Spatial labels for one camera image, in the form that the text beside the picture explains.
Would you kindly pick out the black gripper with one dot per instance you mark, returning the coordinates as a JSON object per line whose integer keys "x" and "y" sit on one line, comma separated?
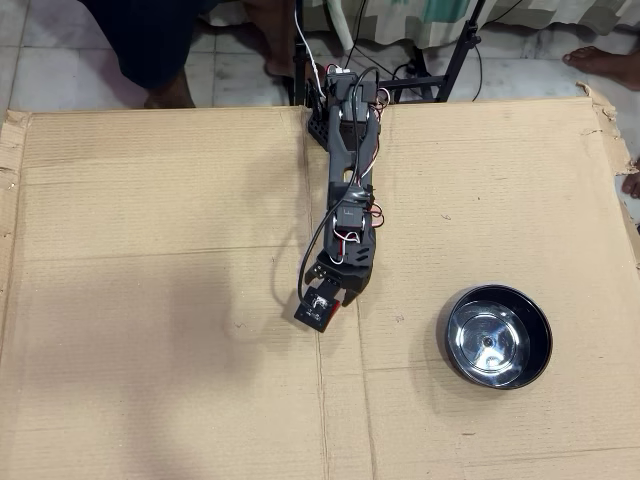
{"x": 334, "y": 281}

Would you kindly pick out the black perforated arm base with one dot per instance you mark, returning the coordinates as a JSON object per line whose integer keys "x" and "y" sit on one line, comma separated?
{"x": 319, "y": 127}

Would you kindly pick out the black glossy bowl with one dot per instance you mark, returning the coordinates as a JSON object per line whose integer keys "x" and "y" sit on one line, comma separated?
{"x": 492, "y": 337}

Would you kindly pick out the brown cardboard sheet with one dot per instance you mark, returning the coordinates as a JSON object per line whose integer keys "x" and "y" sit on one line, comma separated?
{"x": 175, "y": 350}

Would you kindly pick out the black metal stand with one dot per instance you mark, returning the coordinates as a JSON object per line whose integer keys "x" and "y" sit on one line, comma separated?
{"x": 452, "y": 75}

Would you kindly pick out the bare person leg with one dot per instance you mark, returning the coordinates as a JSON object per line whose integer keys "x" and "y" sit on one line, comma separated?
{"x": 272, "y": 40}

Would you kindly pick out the white bed leg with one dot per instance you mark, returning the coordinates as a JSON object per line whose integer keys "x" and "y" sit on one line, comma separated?
{"x": 341, "y": 25}

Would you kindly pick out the person leg in dark shorts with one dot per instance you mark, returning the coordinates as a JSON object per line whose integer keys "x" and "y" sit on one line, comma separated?
{"x": 150, "y": 40}

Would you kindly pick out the green patterned bed sheet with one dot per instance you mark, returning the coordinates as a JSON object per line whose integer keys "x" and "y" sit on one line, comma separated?
{"x": 500, "y": 20}

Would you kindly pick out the bare foot with toes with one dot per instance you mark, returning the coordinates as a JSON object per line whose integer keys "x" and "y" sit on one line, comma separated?
{"x": 605, "y": 65}
{"x": 632, "y": 184}

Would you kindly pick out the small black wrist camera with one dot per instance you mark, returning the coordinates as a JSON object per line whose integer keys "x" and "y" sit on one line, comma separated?
{"x": 316, "y": 311}

